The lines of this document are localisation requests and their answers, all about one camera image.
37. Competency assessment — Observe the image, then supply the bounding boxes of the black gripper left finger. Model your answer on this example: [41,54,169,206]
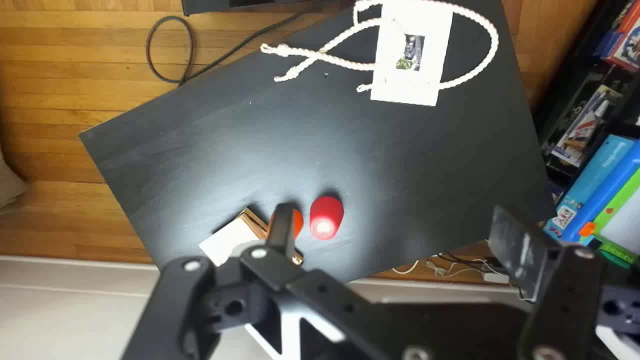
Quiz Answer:
[119,201,375,360]

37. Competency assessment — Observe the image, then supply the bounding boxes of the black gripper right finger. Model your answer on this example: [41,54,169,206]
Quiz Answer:
[487,206,640,360]

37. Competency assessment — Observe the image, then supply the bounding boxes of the orange plastic cup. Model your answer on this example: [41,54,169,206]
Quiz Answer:
[291,209,304,237]

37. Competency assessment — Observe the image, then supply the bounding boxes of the pink plastic cup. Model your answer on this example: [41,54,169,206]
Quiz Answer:
[309,194,343,239]

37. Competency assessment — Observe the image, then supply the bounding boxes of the stacked boxes on shelf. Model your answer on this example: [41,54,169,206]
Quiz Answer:
[533,0,640,182]

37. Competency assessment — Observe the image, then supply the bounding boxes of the blue green game box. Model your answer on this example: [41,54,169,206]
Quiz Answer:
[543,134,640,244]

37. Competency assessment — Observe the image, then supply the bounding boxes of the black side table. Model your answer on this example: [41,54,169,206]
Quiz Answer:
[81,19,552,279]

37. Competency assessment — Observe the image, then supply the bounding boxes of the white picture card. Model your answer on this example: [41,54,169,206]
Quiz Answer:
[369,0,452,105]

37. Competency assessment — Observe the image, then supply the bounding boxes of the black cable on floor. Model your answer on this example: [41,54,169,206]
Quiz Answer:
[144,14,196,86]

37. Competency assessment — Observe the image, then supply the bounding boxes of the white rope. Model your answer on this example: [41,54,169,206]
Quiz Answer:
[258,0,499,94]

